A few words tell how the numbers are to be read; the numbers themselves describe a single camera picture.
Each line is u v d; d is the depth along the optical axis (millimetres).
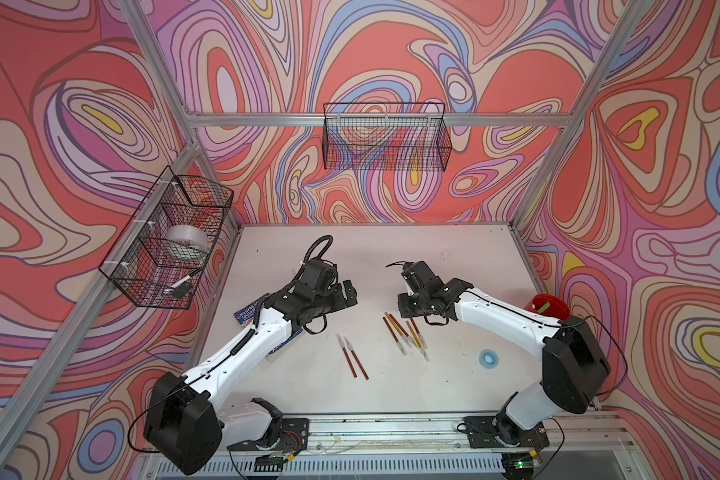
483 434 729
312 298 606
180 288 717
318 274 596
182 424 387
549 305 842
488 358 861
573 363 432
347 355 863
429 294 644
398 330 908
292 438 719
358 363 844
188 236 739
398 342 888
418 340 889
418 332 908
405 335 907
